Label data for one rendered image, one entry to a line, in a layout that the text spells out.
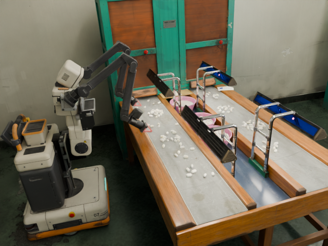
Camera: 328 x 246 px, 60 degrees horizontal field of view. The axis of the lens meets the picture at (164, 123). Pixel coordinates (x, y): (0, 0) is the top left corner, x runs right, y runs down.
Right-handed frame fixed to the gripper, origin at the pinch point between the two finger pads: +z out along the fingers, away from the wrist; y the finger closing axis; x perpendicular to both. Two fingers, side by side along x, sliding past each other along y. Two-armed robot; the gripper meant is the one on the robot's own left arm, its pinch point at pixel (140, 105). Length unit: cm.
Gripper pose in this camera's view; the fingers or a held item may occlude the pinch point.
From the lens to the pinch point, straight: 263.2
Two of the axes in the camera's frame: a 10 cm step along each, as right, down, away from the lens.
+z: 7.7, 4.3, 4.7
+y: -2.9, -4.3, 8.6
